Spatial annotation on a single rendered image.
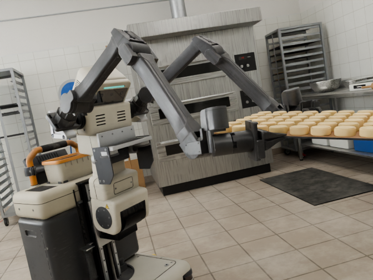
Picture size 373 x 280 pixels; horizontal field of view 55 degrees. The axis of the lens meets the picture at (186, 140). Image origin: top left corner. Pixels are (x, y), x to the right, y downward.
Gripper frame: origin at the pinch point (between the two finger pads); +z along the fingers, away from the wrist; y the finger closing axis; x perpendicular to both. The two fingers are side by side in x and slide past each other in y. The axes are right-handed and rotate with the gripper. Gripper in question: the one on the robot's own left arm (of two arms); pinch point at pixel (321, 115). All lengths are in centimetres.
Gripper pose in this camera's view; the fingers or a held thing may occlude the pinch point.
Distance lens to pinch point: 133.9
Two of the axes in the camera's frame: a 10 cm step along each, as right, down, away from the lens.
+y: 1.0, 9.8, 1.6
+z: 1.8, 1.4, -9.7
